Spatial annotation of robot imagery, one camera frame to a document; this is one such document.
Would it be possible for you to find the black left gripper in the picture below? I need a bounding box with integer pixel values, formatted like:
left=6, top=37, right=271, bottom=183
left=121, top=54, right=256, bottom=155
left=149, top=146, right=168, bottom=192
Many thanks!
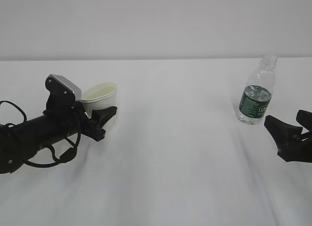
left=43, top=99, right=117, bottom=142

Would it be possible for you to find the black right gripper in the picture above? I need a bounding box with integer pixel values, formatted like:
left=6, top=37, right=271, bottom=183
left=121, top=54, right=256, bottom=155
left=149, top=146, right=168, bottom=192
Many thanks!
left=264, top=110, right=312, bottom=163

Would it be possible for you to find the white paper cup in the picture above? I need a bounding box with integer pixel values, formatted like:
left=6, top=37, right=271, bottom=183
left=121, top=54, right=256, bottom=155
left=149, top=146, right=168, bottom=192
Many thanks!
left=80, top=82, right=117, bottom=118

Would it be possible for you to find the clear water bottle green label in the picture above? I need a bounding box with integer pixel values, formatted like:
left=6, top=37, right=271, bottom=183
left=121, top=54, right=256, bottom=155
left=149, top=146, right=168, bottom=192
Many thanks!
left=236, top=55, right=278, bottom=125

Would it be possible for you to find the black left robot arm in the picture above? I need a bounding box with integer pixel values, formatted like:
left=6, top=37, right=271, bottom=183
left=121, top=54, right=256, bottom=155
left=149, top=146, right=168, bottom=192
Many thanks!
left=0, top=102, right=117, bottom=174

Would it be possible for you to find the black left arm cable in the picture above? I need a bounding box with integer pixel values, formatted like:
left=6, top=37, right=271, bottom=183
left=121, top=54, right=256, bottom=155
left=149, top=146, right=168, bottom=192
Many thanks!
left=0, top=100, right=85, bottom=168

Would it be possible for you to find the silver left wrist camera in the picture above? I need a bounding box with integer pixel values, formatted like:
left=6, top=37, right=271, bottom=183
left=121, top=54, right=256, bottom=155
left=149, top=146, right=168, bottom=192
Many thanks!
left=45, top=74, right=82, bottom=101

